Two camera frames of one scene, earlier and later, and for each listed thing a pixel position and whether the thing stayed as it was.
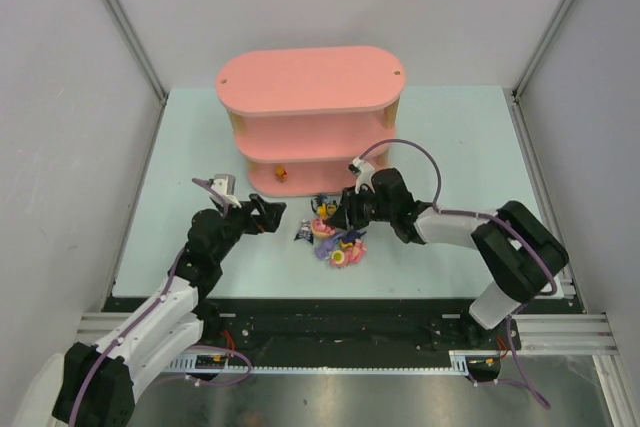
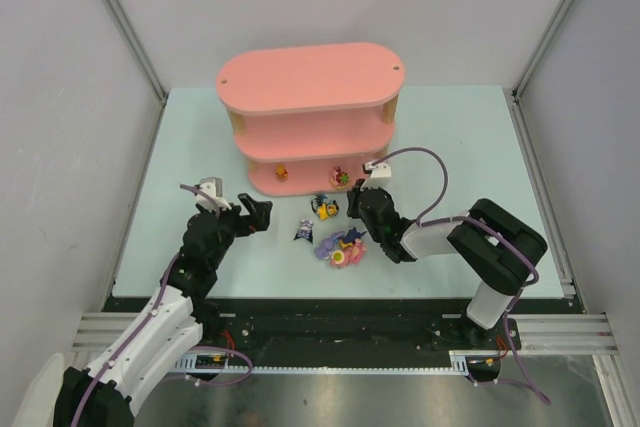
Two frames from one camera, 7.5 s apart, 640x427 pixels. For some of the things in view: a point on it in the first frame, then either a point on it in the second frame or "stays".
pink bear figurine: [353, 254] stays
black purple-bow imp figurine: [305, 231] stays
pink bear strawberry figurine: [320, 229] to [339, 179]
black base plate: [355, 325] stays
